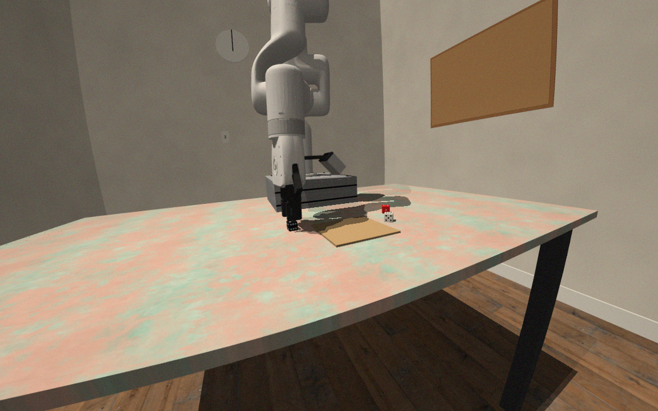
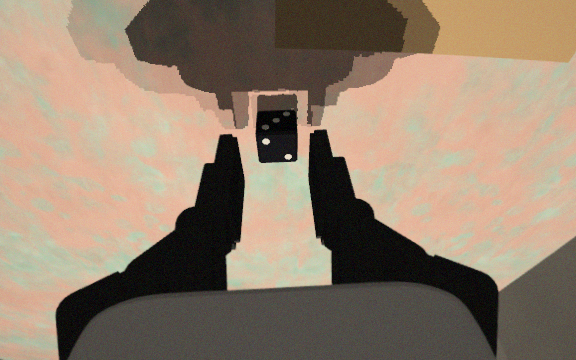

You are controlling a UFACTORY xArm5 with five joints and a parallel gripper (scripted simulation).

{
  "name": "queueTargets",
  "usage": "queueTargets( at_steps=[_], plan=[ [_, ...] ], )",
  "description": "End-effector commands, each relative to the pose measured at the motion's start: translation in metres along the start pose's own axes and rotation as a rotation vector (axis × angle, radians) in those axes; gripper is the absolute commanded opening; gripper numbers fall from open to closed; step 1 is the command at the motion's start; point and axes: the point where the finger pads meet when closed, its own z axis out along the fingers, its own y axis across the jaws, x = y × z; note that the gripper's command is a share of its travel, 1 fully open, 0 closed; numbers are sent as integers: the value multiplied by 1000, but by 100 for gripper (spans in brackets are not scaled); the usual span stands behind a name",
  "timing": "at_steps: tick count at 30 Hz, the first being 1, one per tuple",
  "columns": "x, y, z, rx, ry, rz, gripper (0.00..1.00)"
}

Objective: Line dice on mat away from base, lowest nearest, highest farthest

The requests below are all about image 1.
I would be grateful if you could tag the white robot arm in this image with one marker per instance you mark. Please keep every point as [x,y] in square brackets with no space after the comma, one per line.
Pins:
[279,71]

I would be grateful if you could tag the tan flat mat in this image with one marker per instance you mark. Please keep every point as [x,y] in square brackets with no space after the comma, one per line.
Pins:
[353,230]

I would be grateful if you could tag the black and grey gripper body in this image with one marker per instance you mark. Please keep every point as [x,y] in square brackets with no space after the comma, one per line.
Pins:
[287,149]

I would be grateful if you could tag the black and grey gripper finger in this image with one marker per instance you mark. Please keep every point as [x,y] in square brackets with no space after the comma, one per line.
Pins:
[293,204]
[284,199]

